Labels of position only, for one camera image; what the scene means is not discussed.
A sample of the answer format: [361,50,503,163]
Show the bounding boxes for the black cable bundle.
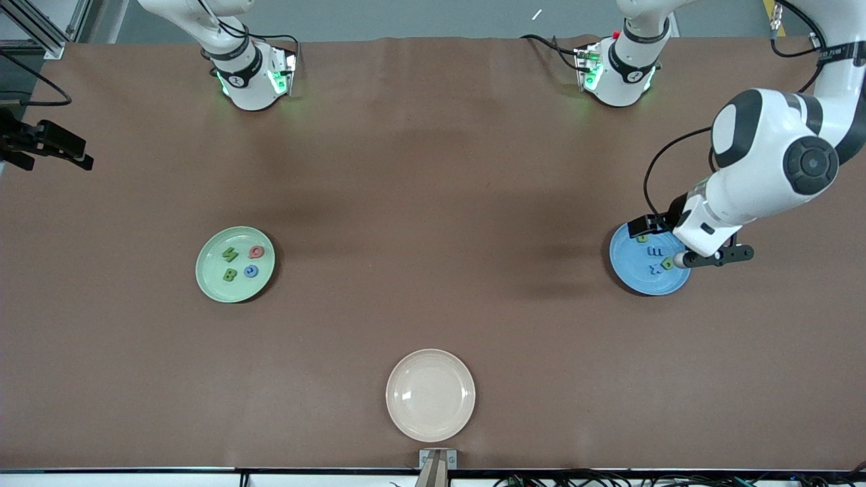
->
[494,467,866,487]

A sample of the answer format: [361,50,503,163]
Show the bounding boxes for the cream plate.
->
[386,348,476,443]

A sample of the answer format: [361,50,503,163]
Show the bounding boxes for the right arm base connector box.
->
[267,46,298,95]

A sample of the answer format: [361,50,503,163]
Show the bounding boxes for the black right arm base cable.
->
[254,34,300,68]

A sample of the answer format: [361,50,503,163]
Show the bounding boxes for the black arm base cable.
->
[520,34,584,72]
[254,34,300,68]

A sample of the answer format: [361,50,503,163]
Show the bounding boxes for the brown table cover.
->
[0,35,866,471]

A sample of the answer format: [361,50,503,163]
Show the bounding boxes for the blue plate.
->
[609,222,691,296]

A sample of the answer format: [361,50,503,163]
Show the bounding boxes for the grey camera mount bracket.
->
[416,449,458,487]

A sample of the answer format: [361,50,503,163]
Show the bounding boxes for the green plate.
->
[195,226,277,304]

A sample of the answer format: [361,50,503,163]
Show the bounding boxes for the black left arm base cable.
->
[520,34,584,72]

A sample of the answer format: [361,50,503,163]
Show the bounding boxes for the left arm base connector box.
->
[574,44,604,92]

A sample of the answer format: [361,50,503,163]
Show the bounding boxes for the aluminium frame profile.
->
[0,0,92,58]

